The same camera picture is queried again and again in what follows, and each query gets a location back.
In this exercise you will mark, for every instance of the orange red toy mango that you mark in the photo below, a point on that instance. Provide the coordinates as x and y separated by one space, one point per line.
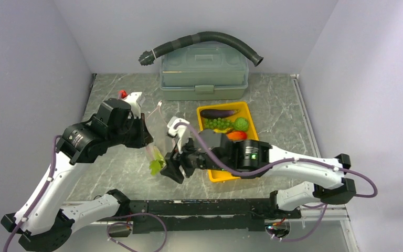
237 135

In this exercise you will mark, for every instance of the yellow plastic tray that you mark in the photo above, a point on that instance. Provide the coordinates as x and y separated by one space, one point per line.
243 111

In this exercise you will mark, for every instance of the grey plastic storage box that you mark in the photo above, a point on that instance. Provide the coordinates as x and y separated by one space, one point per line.
204 72

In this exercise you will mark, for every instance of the green toy grapes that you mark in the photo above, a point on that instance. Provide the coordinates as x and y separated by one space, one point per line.
218 123

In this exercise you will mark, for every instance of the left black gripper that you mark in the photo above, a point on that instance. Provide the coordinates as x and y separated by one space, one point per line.
144 138

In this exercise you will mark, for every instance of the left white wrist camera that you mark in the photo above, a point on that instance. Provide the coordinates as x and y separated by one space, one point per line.
134 99

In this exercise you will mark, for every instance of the purple toy eggplant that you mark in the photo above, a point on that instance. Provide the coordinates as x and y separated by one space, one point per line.
217 113

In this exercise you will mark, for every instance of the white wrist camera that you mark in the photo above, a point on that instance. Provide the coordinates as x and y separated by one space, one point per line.
178 128
134 99

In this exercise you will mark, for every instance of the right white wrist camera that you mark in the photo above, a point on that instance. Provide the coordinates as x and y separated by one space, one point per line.
178 128

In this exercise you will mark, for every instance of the yellow toy bananas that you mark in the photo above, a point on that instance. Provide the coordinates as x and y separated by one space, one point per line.
225 131

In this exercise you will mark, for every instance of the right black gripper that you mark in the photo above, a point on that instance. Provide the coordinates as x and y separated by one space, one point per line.
172 169

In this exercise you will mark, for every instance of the clear zip top bag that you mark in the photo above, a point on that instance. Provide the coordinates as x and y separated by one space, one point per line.
157 126

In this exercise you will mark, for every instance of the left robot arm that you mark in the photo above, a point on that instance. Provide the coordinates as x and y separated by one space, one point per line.
43 223

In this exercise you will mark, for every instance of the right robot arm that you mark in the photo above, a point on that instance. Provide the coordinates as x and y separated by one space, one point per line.
323 181

